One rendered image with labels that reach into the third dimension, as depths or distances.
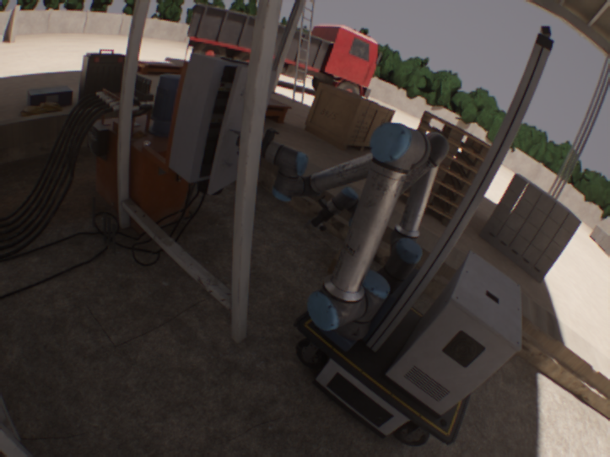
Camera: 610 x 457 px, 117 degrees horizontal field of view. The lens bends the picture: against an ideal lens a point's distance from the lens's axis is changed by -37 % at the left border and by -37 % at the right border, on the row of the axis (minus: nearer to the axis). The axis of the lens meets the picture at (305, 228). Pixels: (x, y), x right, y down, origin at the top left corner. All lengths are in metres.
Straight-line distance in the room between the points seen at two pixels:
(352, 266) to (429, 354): 0.50
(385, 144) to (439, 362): 0.84
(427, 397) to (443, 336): 0.33
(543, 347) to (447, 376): 1.86
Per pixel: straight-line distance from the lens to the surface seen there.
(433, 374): 1.28
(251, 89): 1.02
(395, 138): 0.83
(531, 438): 2.53
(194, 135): 1.43
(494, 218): 3.78
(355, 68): 11.39
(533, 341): 2.95
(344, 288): 1.00
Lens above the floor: 1.33
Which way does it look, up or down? 29 degrees down
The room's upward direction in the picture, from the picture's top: 21 degrees clockwise
